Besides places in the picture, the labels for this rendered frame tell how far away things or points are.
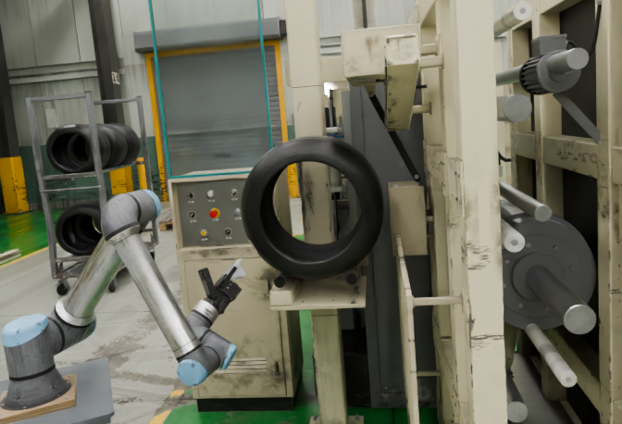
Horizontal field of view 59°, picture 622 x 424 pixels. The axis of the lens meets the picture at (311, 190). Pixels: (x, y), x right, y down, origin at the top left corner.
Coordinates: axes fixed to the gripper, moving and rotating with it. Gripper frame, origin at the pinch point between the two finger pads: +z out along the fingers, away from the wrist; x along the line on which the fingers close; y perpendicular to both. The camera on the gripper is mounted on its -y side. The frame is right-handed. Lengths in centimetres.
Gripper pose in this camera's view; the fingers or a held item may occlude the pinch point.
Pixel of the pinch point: (238, 260)
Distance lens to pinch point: 209.9
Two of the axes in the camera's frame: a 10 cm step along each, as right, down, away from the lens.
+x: 4.7, -2.6, -8.4
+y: 7.2, 6.7, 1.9
